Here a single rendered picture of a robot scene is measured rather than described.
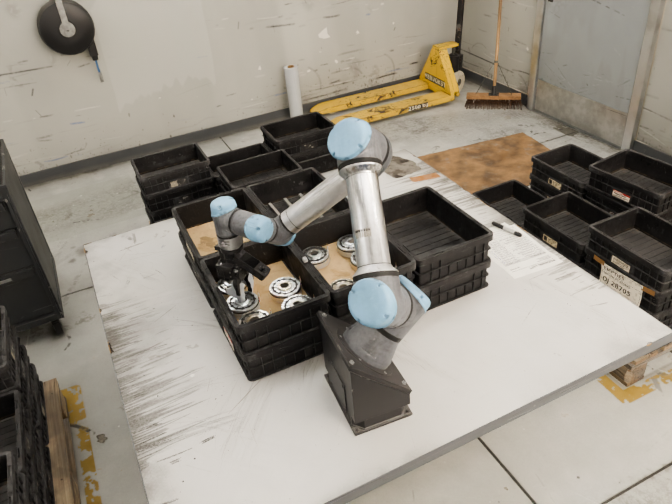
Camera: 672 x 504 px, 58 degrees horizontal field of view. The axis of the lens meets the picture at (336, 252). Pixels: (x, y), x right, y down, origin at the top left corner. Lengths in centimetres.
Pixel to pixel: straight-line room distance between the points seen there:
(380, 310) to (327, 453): 46
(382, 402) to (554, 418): 120
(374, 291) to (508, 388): 59
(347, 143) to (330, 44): 400
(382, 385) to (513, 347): 52
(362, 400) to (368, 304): 30
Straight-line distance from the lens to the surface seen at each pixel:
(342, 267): 207
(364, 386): 160
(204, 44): 512
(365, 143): 153
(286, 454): 171
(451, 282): 204
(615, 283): 279
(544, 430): 268
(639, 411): 286
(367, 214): 150
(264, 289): 202
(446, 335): 199
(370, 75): 577
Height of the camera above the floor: 205
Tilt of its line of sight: 35 degrees down
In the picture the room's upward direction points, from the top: 6 degrees counter-clockwise
